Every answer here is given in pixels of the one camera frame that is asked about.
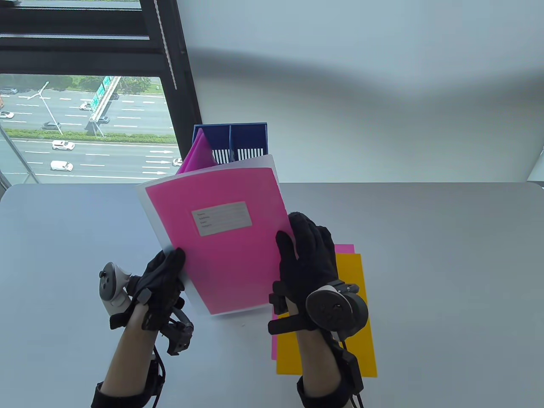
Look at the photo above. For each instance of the person's left hand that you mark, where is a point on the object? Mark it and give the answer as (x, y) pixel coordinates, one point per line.
(158, 282)

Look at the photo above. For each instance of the person's left forearm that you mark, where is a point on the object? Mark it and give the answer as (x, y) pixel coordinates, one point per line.
(131, 357)

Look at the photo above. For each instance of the person's right hand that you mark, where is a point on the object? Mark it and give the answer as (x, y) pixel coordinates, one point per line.
(310, 263)

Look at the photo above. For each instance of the person's right thumb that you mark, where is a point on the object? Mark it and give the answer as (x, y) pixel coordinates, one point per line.
(286, 250)

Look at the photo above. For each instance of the person's right forearm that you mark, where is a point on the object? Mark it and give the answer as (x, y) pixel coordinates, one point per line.
(318, 361)

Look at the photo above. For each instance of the yellow notebook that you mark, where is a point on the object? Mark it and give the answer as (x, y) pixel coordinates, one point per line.
(361, 331)

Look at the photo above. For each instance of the black window frame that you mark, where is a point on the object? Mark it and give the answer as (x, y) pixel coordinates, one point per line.
(170, 51)

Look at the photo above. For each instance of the pink plastic folder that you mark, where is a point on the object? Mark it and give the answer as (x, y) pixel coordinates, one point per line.
(196, 154)

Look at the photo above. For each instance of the black sleeve cuff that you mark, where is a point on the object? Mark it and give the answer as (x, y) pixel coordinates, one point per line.
(327, 397)
(123, 399)

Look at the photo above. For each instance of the dark grey wrist controller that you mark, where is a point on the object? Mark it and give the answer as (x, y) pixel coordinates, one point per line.
(335, 312)

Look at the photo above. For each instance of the person's left thumb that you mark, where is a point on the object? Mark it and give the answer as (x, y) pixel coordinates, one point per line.
(177, 260)

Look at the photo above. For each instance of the blue file organizer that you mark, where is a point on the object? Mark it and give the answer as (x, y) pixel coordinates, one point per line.
(244, 138)

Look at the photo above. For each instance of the white grey wrist controller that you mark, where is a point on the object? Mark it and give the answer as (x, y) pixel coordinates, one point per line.
(111, 289)

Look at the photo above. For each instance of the pink notebook with clear cover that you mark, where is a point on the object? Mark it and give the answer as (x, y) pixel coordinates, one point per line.
(221, 238)

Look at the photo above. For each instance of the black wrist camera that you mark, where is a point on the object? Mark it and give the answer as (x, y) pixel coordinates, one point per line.
(180, 333)
(282, 316)

